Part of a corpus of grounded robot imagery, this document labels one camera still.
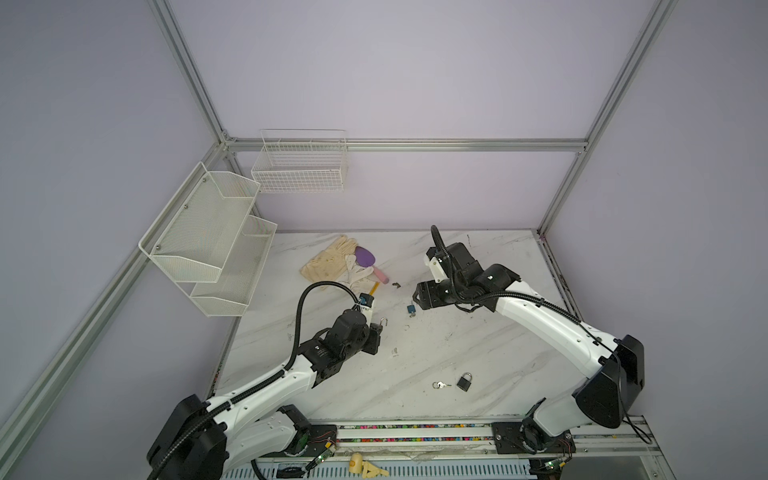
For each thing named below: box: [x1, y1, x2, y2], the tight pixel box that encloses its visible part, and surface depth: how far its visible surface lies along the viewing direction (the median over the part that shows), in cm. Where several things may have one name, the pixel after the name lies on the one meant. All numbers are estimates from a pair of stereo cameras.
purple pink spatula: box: [354, 246, 389, 284], surface depth 113 cm
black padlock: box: [456, 372, 473, 392], surface depth 85 cm
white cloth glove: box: [336, 254, 379, 295], surface depth 109 cm
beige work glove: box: [300, 235, 358, 283], surface depth 113 cm
